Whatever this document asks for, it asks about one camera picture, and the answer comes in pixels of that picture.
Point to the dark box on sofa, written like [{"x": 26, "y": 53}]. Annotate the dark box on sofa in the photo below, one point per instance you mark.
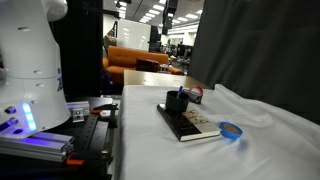
[{"x": 146, "y": 65}]

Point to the white projection board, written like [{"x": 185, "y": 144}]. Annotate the white projection board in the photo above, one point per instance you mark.
[{"x": 133, "y": 35}]

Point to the small blue bowl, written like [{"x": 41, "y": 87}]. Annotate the small blue bowl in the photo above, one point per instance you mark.
[{"x": 230, "y": 132}]

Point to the red tape roll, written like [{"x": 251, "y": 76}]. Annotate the red tape roll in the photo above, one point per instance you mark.
[{"x": 198, "y": 89}]

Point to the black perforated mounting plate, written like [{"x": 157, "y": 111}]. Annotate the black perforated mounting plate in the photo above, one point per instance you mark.
[{"x": 90, "y": 133}]

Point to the blue marker pen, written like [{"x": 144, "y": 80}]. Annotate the blue marker pen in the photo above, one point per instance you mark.
[{"x": 180, "y": 90}]

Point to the black cup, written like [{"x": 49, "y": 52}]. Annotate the black cup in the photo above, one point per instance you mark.
[{"x": 176, "y": 104}]

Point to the aluminium extrusion rails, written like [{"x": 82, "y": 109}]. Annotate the aluminium extrusion rails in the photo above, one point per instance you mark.
[{"x": 33, "y": 146}]

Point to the orange sofa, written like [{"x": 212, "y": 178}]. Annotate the orange sofa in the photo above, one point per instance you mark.
[{"x": 126, "y": 58}]

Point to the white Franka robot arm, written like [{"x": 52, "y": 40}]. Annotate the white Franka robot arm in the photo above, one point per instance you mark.
[{"x": 30, "y": 66}]

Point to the white table cloth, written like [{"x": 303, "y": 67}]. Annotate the white table cloth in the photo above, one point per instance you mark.
[{"x": 166, "y": 156}]

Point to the book with colourful cover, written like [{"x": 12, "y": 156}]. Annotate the book with colourful cover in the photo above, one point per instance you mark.
[{"x": 193, "y": 126}]

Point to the black tape dispenser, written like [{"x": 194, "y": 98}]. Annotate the black tape dispenser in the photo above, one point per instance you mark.
[{"x": 195, "y": 99}]

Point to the small aluminium bracket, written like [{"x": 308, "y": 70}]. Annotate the small aluminium bracket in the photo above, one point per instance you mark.
[{"x": 78, "y": 111}]

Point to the black curtain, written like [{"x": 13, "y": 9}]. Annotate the black curtain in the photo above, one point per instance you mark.
[{"x": 260, "y": 50}]

